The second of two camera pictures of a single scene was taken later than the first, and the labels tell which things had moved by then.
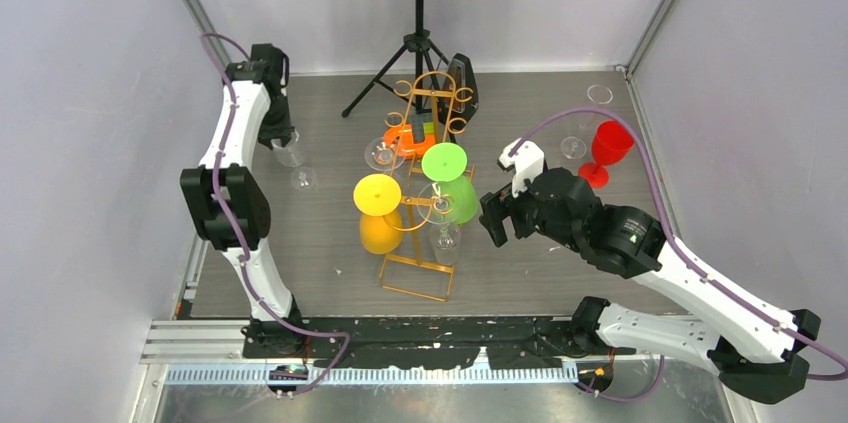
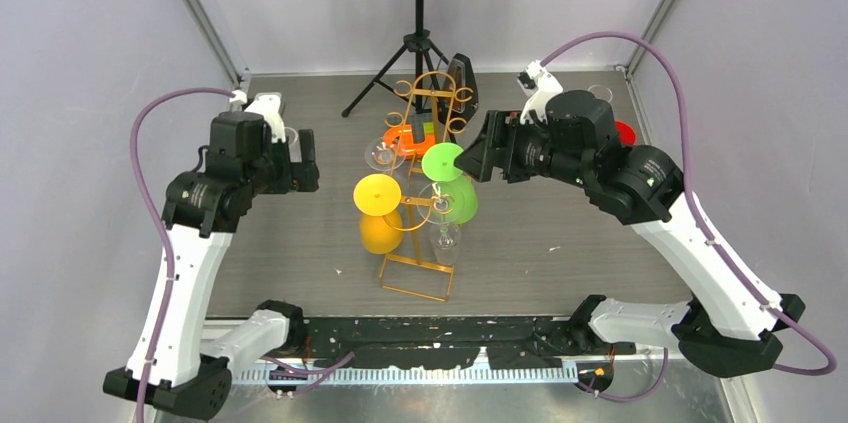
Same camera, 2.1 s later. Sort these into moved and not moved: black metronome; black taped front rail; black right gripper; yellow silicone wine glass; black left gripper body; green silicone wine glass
Moved: black left gripper body; black right gripper
Not moved: black taped front rail; green silicone wine glass; black metronome; yellow silicone wine glass
